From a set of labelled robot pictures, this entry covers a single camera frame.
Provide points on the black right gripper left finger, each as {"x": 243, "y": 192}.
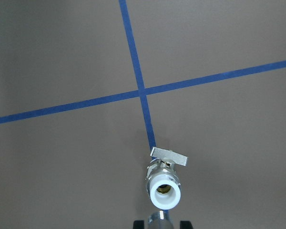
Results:
{"x": 138, "y": 224}

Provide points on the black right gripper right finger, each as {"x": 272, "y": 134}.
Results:
{"x": 185, "y": 224}

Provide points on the chrome angle pipe fitting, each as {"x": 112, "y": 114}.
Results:
{"x": 160, "y": 220}

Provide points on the white PPR valve with handle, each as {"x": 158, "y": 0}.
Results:
{"x": 162, "y": 182}

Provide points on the brown paper table mat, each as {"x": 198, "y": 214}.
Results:
{"x": 88, "y": 86}

